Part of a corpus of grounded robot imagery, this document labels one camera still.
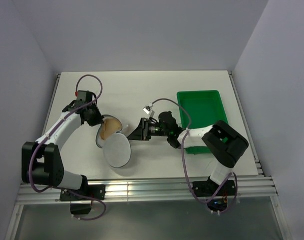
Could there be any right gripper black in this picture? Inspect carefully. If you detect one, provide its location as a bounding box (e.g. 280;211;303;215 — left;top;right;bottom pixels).
127;117;170;141

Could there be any beige bra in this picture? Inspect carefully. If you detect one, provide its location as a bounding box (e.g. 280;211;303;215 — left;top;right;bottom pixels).
99;118;122;140

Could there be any white mesh laundry bag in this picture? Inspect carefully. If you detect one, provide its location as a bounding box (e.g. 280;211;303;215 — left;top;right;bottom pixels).
95;114;131;169

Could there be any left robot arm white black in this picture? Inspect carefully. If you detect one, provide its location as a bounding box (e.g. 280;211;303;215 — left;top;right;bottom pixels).
21;90;103;200

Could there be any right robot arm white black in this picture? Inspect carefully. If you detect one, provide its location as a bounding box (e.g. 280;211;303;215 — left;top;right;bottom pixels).
127;111;249;195

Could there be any green plastic tray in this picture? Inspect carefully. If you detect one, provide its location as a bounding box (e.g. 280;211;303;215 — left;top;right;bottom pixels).
176;89;230;154

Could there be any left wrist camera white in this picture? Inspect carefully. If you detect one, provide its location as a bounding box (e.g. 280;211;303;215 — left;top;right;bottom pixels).
75;90;96;103

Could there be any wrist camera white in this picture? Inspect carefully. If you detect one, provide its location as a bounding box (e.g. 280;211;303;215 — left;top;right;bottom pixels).
143;103;155;120
75;90;96;103

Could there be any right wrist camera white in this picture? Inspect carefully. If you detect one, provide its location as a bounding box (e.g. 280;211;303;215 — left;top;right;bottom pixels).
143;103;155;120

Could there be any aluminium mounting rail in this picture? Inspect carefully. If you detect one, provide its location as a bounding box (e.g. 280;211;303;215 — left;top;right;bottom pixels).
15;175;278;205

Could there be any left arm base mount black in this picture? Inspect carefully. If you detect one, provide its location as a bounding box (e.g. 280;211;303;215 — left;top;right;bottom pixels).
59;184;106;202

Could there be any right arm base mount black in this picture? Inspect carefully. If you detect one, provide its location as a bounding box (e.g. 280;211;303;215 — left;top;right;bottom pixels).
192;180;237;197

